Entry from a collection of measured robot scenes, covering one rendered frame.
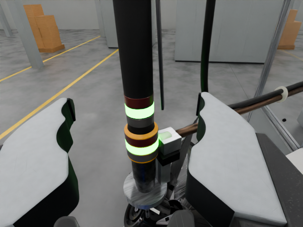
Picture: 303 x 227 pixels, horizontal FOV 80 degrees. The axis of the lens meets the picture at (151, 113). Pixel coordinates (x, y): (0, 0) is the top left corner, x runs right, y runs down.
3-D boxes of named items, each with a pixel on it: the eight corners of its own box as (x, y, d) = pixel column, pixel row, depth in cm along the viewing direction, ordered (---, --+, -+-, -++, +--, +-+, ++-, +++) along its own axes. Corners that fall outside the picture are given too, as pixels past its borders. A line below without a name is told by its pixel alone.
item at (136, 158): (149, 136, 28) (149, 130, 27) (164, 155, 24) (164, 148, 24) (122, 146, 26) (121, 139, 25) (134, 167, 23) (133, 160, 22)
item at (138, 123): (146, 110, 24) (146, 102, 24) (159, 122, 22) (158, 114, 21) (122, 116, 23) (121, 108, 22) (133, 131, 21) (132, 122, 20)
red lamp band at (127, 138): (149, 122, 26) (149, 115, 26) (164, 140, 23) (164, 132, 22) (120, 131, 25) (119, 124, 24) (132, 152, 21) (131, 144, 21)
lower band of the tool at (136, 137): (149, 138, 28) (148, 113, 25) (163, 156, 25) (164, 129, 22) (123, 148, 26) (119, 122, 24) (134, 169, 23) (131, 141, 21)
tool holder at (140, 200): (163, 161, 35) (163, 119, 29) (185, 191, 29) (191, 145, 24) (118, 181, 31) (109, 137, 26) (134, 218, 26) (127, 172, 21)
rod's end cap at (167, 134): (166, 138, 28) (167, 128, 27) (173, 146, 26) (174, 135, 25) (155, 143, 27) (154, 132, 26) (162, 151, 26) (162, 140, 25)
